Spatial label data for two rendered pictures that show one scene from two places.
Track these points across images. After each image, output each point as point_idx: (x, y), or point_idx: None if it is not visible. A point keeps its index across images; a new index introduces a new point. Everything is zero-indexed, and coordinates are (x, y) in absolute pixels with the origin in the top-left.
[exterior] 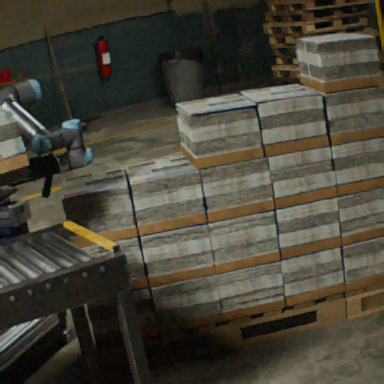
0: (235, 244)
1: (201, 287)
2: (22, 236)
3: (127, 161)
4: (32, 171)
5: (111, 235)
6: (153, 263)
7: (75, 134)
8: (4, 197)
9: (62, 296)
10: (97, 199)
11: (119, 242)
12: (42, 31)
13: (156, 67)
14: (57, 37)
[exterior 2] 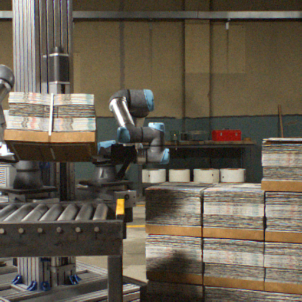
0: (286, 267)
1: (248, 299)
2: (81, 202)
3: None
4: (111, 154)
5: (179, 230)
6: (210, 264)
7: (156, 133)
8: (115, 184)
9: (51, 243)
10: (173, 196)
11: (184, 238)
12: (276, 108)
13: None
14: (288, 116)
